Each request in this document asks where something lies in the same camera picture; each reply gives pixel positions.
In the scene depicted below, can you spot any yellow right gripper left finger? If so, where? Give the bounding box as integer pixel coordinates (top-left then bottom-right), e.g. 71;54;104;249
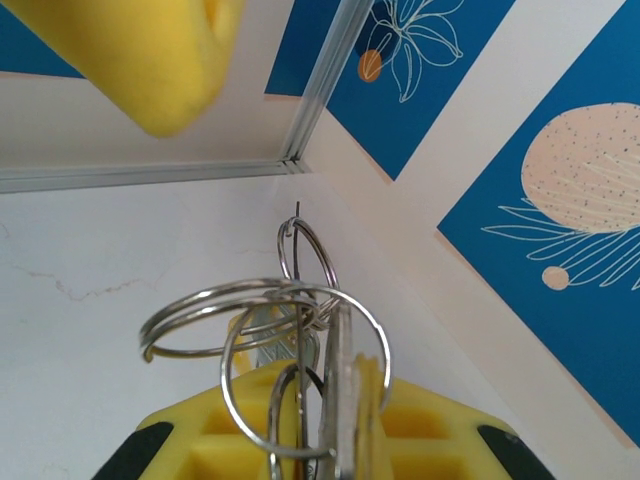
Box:
92;360;326;480

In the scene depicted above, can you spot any large silver keyring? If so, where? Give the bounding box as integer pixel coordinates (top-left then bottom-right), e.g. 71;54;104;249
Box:
219;283;395;460
138;276;346;364

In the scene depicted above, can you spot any silver key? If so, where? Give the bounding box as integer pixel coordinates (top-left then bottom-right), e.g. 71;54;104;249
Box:
317;298;362;480

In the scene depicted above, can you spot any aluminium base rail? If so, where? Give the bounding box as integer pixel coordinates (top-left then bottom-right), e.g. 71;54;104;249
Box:
0;158;307;196

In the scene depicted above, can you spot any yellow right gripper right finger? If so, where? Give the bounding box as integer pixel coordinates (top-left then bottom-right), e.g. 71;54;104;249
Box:
359;377;554;480

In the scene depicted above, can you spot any small silver keyring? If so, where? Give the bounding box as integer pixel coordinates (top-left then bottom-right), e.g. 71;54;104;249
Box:
268;363;329;480
276;215;342;304

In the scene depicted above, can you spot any aluminium corner post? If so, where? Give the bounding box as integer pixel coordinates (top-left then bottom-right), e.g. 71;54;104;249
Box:
282;0;375;174

